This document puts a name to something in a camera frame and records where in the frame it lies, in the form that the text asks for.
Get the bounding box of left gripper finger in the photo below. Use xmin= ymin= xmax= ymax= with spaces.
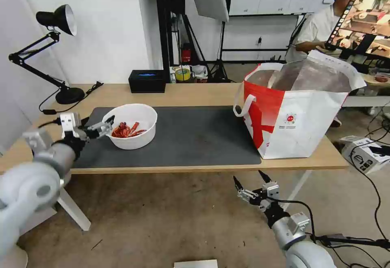
xmin=87 ymin=125 xmax=114 ymax=141
xmin=85 ymin=115 xmax=116 ymax=133

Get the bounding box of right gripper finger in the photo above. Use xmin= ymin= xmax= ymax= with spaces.
xmin=232 ymin=175 xmax=258 ymax=205
xmin=258 ymin=169 xmax=274 ymax=186

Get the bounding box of red and white takeout bag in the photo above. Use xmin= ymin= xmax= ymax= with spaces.
xmin=233 ymin=50 xmax=367 ymax=160

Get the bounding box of black desk lamp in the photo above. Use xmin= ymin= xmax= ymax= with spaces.
xmin=8 ymin=4 xmax=86 ymax=105

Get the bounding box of white round plastic bowl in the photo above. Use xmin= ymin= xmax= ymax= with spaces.
xmin=102 ymin=103 xmax=158 ymax=150

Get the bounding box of black tissue box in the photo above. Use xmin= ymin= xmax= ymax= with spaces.
xmin=128 ymin=70 xmax=166 ymax=94

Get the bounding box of dark grey desk mat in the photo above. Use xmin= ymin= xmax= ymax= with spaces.
xmin=71 ymin=106 xmax=262 ymax=170

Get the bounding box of white robot front shell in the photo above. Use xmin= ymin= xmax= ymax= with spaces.
xmin=173 ymin=259 xmax=219 ymax=268

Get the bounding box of yellow tape roll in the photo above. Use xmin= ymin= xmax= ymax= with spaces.
xmin=175 ymin=68 xmax=192 ymax=82

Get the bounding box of white printed cardboard box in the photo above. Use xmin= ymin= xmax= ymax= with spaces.
xmin=340 ymin=135 xmax=390 ymax=175

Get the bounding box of wooden table with white legs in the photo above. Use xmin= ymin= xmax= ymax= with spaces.
xmin=0 ymin=82 xmax=350 ymax=232

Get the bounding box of white plastic container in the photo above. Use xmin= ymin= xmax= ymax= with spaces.
xmin=192 ymin=65 xmax=209 ymax=83

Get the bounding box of black tripod light stand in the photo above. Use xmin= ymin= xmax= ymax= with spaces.
xmin=209 ymin=21 xmax=233 ymax=83

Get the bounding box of black metal rack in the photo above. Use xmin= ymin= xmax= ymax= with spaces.
xmin=156 ymin=0 xmax=187 ymax=83

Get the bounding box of round wooden side table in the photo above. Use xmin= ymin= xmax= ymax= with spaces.
xmin=359 ymin=72 xmax=390 ymax=97

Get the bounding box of person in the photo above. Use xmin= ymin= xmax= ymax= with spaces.
xmin=286 ymin=0 xmax=371 ymax=65

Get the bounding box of computer monitor on black stand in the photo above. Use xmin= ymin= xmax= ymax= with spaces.
xmin=324 ymin=0 xmax=390 ymax=62

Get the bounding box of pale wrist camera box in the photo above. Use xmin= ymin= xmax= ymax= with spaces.
xmin=262 ymin=181 xmax=280 ymax=202
xmin=59 ymin=112 xmax=82 ymax=139

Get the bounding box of black lamp power cable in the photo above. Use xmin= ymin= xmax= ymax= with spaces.
xmin=38 ymin=80 xmax=104 ymax=116

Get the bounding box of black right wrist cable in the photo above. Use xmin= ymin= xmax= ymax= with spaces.
xmin=273 ymin=199 xmax=390 ymax=252

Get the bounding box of black floor cable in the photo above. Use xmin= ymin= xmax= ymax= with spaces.
xmin=349 ymin=149 xmax=385 ymax=243

